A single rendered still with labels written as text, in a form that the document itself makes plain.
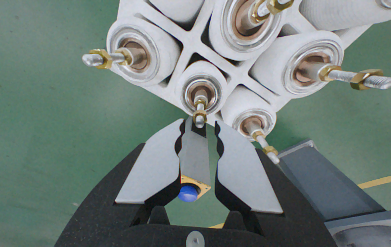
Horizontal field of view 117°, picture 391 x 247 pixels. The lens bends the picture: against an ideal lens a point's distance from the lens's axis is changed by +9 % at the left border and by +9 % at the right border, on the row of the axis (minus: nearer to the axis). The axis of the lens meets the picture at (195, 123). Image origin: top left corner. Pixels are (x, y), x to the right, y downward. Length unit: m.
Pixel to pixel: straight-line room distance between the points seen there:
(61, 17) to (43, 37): 0.11
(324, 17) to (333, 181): 0.51
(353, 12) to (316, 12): 0.05
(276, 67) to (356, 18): 0.10
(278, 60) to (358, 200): 0.51
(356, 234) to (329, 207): 0.06
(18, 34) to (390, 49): 1.17
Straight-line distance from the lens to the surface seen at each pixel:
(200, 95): 0.18
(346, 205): 0.63
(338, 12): 0.30
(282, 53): 0.24
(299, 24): 0.32
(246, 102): 0.24
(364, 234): 0.62
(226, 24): 0.20
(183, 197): 0.28
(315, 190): 0.65
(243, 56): 0.21
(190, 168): 0.27
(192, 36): 0.28
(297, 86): 0.26
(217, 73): 0.21
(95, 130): 0.76
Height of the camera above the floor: 0.45
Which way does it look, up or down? 58 degrees down
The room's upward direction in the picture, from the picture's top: 174 degrees counter-clockwise
